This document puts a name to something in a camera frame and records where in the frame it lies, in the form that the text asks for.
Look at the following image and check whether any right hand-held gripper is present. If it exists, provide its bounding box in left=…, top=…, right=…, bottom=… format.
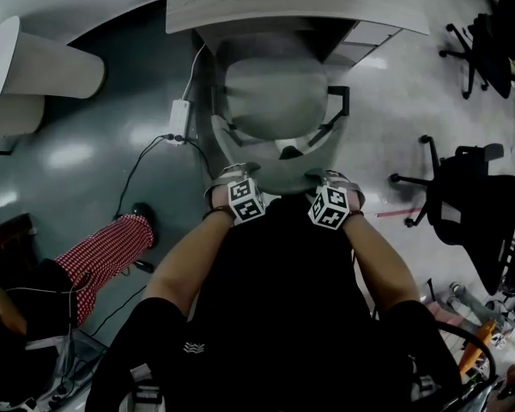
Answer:
left=305, top=168, right=366, bottom=233

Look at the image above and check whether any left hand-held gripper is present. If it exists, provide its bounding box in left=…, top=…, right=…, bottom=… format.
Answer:
left=205, top=161, right=267, bottom=227

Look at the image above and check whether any grey armchair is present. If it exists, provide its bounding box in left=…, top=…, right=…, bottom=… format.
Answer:
left=209, top=29, right=352, bottom=196

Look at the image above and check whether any person's right forearm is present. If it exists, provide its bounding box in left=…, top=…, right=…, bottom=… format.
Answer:
left=340, top=215, right=422, bottom=322

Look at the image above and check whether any person's left forearm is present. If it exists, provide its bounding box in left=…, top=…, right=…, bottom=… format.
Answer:
left=142, top=210, right=233, bottom=318

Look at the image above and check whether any person's left hand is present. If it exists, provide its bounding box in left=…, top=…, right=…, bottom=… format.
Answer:
left=209, top=186, right=233, bottom=211

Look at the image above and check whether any white power strip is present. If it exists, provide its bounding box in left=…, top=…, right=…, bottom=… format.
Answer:
left=167, top=97, right=191, bottom=147

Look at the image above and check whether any person's black clothed torso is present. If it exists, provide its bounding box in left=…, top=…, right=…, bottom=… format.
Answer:
left=84, top=192, right=463, bottom=412

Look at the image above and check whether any orange tool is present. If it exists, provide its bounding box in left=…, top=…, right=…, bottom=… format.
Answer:
left=458, top=319, right=498, bottom=376

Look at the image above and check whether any dark wooden shelf unit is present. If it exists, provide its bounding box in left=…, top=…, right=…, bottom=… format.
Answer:
left=0, top=212, right=39, bottom=275

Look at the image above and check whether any long black floor cable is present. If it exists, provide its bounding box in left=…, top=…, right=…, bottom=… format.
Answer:
left=181, top=136, right=216, bottom=178

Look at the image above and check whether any white power cable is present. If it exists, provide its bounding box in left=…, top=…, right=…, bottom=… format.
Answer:
left=181, top=40, right=209, bottom=102

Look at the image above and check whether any black adapter cable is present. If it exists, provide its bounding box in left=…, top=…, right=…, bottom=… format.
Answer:
left=112, top=132, right=173, bottom=221

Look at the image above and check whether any white round pedestal table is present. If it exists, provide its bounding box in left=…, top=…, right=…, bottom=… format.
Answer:
left=0, top=15, right=107, bottom=142

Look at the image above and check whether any thick black hose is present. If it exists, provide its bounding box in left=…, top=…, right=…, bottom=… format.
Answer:
left=432, top=319, right=500, bottom=386

